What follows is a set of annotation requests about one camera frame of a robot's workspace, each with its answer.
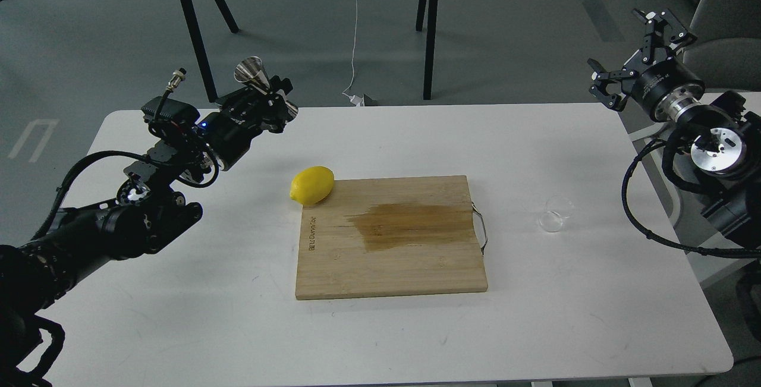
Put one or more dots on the yellow lemon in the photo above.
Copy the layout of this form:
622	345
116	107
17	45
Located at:
312	185

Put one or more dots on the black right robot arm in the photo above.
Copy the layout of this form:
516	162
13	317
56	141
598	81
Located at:
713	149

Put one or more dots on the grey office chair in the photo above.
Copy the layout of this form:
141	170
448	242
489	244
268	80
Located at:
726	54

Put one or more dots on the small clear glass cup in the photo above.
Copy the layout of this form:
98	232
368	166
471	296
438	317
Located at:
557	210

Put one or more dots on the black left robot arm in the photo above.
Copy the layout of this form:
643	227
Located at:
143	218

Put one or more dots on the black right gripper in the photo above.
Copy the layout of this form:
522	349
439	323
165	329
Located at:
655	75

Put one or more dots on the bamboo cutting board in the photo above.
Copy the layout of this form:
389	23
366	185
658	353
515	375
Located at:
390	237

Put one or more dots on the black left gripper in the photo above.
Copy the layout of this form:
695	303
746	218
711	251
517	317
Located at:
243	115

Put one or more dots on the steel double jigger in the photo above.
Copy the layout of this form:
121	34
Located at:
268	95

